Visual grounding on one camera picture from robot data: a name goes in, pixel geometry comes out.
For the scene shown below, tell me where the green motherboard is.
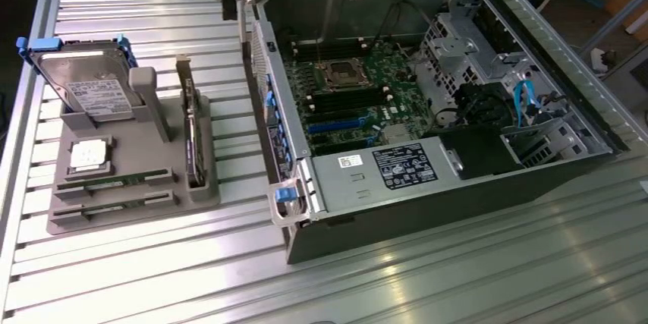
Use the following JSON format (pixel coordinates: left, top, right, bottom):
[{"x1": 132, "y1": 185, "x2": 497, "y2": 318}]
[{"x1": 280, "y1": 43, "x2": 443, "y2": 156}]

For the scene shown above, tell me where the blue expansion slot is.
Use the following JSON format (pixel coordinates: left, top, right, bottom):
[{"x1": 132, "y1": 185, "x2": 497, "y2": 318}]
[{"x1": 304, "y1": 120, "x2": 368, "y2": 133}]

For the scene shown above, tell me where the CPU socket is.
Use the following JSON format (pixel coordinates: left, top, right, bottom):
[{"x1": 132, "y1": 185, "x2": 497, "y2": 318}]
[{"x1": 313, "y1": 58, "x2": 369, "y2": 93}]

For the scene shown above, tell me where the blue wire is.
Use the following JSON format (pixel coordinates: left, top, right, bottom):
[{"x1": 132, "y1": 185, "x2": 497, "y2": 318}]
[{"x1": 512, "y1": 80, "x2": 535, "y2": 128}]

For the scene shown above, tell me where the silver hard disk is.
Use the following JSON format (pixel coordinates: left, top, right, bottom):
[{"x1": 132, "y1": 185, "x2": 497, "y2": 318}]
[{"x1": 32, "y1": 40, "x2": 139, "y2": 123}]

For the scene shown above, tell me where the green RAM stick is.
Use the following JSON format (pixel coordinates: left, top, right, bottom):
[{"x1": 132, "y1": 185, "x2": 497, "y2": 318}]
[{"x1": 61, "y1": 172, "x2": 169, "y2": 190}]

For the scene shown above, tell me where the grey metal frame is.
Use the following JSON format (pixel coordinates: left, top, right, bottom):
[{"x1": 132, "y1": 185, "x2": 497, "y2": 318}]
[{"x1": 580, "y1": 0, "x2": 648, "y2": 60}]

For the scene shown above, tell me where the silver CPU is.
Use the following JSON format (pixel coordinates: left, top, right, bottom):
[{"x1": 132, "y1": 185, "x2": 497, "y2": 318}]
[{"x1": 69, "y1": 140, "x2": 111, "y2": 169}]

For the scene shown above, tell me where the blue disk bracket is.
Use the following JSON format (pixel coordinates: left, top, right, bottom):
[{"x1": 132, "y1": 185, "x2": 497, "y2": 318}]
[{"x1": 15, "y1": 33, "x2": 140, "y2": 71}]

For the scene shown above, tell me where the grey parts rack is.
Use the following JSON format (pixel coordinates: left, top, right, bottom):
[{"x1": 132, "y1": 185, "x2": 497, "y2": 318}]
[{"x1": 45, "y1": 66, "x2": 223, "y2": 236}]

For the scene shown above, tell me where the silver chipset heatsink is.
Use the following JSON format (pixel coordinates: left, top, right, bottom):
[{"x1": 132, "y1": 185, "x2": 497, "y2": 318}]
[{"x1": 381, "y1": 124, "x2": 423, "y2": 143}]

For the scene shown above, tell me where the grey power supply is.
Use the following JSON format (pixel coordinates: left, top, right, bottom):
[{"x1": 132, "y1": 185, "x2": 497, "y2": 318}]
[{"x1": 309, "y1": 140, "x2": 461, "y2": 214}]

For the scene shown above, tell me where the metal disk bay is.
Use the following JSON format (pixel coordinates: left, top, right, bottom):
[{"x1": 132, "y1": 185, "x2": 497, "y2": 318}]
[{"x1": 416, "y1": 10, "x2": 483, "y2": 75}]

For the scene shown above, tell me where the blue case latch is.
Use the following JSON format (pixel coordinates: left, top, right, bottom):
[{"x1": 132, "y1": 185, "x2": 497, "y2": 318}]
[{"x1": 272, "y1": 186, "x2": 296, "y2": 204}]

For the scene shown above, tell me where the black graphics card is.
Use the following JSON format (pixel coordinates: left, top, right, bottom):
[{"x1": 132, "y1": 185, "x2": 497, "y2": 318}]
[{"x1": 175, "y1": 54, "x2": 209, "y2": 189}]

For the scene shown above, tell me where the black expansion slot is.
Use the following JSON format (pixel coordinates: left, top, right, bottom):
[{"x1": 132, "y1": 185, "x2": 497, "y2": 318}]
[{"x1": 309, "y1": 139, "x2": 376, "y2": 152}]

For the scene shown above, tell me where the black RAM slot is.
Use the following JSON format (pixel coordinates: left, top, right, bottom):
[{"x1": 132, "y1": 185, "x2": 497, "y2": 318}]
[
  {"x1": 308, "y1": 87, "x2": 387, "y2": 99},
  {"x1": 292, "y1": 43, "x2": 364, "y2": 52},
  {"x1": 309, "y1": 92, "x2": 389, "y2": 104},
  {"x1": 311, "y1": 97, "x2": 392, "y2": 109},
  {"x1": 313, "y1": 102, "x2": 393, "y2": 114},
  {"x1": 293, "y1": 52, "x2": 367, "y2": 62},
  {"x1": 292, "y1": 48, "x2": 364, "y2": 57},
  {"x1": 291, "y1": 39, "x2": 363, "y2": 48}
]

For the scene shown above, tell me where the white plastic object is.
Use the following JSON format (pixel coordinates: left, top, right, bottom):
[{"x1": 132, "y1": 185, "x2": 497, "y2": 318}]
[{"x1": 588, "y1": 47, "x2": 609, "y2": 73}]

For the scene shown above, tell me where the black wire bundle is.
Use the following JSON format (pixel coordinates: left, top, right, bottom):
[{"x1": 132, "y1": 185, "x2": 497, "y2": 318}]
[{"x1": 453, "y1": 82, "x2": 519, "y2": 128}]

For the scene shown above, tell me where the open black PC case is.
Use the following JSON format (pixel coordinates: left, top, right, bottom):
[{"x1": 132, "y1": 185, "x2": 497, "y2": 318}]
[{"x1": 237, "y1": 0, "x2": 633, "y2": 265}]

